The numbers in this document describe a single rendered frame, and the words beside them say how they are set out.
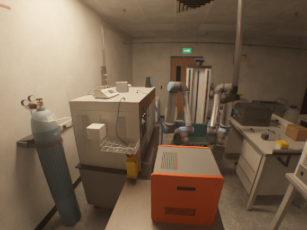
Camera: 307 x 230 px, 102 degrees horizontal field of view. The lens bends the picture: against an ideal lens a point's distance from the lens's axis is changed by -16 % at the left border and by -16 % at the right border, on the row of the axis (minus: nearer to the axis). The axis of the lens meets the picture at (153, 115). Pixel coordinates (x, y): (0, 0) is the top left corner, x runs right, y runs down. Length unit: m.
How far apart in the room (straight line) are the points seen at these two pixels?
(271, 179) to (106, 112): 2.11
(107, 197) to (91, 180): 0.29
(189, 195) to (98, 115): 0.99
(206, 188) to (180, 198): 0.18
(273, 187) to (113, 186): 2.00
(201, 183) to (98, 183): 1.23
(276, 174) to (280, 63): 4.62
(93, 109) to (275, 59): 5.83
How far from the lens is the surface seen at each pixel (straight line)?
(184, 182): 0.93
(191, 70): 2.19
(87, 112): 1.47
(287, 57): 6.49
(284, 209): 1.83
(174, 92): 1.86
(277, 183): 2.43
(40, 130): 1.52
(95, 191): 1.96
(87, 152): 1.67
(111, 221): 1.24
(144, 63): 5.28
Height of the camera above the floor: 1.70
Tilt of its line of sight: 17 degrees down
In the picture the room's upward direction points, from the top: straight up
